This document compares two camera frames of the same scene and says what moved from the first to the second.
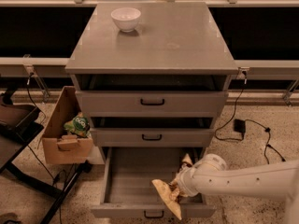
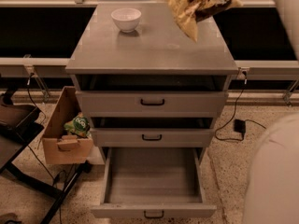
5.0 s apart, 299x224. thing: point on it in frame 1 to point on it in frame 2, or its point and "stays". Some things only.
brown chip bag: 167,192 to 196,6
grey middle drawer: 117,137 stays
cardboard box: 60,147 stays
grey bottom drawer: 127,190 stays
